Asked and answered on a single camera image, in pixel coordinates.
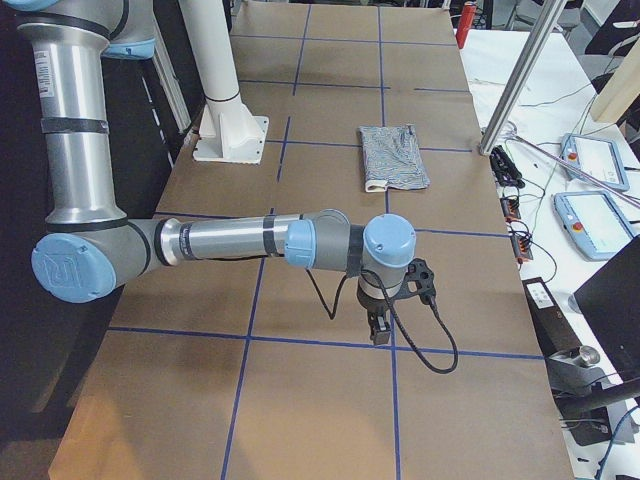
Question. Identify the black orange connector strip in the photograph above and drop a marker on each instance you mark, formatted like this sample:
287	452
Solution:
520	235

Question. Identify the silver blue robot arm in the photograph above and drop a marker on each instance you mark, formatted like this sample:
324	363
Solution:
92	247

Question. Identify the black clamp tool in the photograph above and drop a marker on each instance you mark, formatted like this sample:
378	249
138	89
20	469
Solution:
504	169

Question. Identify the black monitor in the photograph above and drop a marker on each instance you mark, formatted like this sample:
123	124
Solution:
609	302

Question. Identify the aluminium frame post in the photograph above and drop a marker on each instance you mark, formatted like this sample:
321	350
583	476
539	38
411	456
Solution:
543	27

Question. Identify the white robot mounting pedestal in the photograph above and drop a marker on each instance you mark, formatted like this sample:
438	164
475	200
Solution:
228	131

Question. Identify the red cylinder bottle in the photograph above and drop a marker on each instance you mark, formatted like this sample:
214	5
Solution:
465	23

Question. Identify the navy white striped polo shirt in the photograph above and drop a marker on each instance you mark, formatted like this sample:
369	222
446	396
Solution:
392	159

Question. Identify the black box white label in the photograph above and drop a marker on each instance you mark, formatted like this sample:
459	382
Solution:
553	331

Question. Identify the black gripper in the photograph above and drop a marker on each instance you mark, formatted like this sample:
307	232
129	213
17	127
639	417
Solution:
370	303

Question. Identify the near blue teach pendant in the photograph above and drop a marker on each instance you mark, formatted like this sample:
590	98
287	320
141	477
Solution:
594	223

